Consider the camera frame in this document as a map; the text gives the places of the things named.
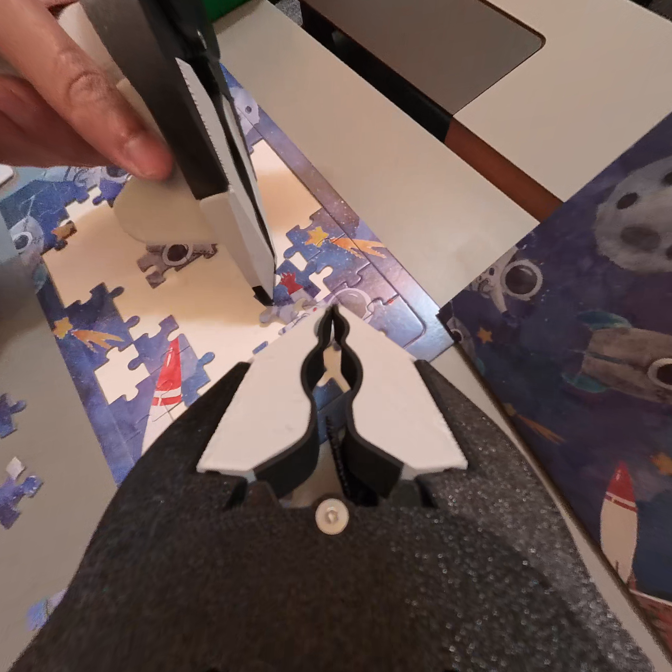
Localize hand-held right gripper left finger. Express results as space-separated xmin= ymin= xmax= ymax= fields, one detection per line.
xmin=197 ymin=303 xmax=335 ymax=498

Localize pale purple puzzle piece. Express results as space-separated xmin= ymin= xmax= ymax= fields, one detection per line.
xmin=259 ymin=300 xmax=316 ymax=327

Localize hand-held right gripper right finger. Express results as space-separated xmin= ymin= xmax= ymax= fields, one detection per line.
xmin=334 ymin=303 xmax=469 ymax=497

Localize space puzzle board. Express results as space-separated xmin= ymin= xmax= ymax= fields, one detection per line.
xmin=0 ymin=60 xmax=455 ymax=484

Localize comet print puzzle piece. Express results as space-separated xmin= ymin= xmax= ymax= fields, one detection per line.
xmin=52 ymin=314 xmax=141 ymax=368

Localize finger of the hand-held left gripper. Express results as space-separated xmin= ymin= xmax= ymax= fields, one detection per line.
xmin=175 ymin=58 xmax=276 ymax=306
xmin=219 ymin=96 xmax=273 ymax=247

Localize star print puzzle piece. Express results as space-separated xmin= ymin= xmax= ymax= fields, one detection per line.
xmin=42 ymin=207 xmax=79 ymax=253

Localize dark blue puzzle piece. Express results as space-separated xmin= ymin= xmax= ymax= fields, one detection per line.
xmin=72 ymin=282 xmax=127 ymax=322

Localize green plastic bin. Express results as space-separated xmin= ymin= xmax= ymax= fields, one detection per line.
xmin=202 ymin=0 xmax=274 ymax=24

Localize person's left hand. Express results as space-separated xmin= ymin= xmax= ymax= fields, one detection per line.
xmin=0 ymin=0 xmax=174 ymax=180

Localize joined satellite puzzle pieces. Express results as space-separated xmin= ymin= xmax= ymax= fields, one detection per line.
xmin=138 ymin=243 xmax=218 ymax=288

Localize printed puzzle box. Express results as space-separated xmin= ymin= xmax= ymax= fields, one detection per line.
xmin=436 ymin=113 xmax=672 ymax=646

